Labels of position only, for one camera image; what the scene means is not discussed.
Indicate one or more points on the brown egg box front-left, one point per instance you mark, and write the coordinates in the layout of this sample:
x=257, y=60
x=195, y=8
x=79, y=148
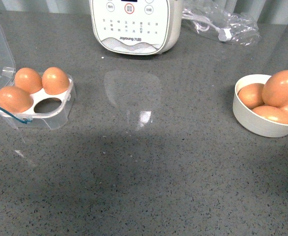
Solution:
x=15, y=99

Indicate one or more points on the brown egg bowl left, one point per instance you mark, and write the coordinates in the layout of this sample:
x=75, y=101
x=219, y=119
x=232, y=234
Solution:
x=251, y=95

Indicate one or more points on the brown egg box back-right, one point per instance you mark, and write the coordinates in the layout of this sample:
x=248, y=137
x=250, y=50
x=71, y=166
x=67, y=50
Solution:
x=55, y=81

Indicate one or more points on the white Joyoung blender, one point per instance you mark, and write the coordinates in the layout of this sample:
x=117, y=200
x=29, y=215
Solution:
x=136, y=27

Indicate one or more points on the blue yellow rubber band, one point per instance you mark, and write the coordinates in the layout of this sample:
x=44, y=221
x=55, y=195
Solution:
x=23, y=120

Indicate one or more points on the brown egg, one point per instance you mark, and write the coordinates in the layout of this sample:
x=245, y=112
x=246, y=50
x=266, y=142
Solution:
x=275, y=90

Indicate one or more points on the brown egg bowl front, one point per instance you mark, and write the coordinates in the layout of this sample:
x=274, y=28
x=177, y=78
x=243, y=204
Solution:
x=271, y=113

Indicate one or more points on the brown egg box back-left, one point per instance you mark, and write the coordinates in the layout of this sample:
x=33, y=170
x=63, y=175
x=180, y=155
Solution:
x=28, y=79

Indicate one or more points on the clear plastic bag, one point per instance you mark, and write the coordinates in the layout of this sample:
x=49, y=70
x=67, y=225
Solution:
x=209, y=20

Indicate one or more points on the white round bowl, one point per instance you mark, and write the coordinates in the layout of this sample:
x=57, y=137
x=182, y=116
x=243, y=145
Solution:
x=249, y=119

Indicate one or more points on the clear plastic egg box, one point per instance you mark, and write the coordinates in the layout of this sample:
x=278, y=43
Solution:
x=54, y=119

